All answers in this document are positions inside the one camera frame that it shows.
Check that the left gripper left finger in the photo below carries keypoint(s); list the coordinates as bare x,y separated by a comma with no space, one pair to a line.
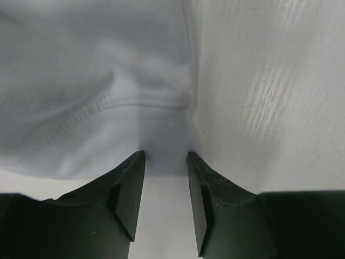
97,220

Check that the white skirt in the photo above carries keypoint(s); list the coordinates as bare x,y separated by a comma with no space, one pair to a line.
84,84

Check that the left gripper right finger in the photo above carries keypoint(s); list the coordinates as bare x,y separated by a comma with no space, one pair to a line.
231,222

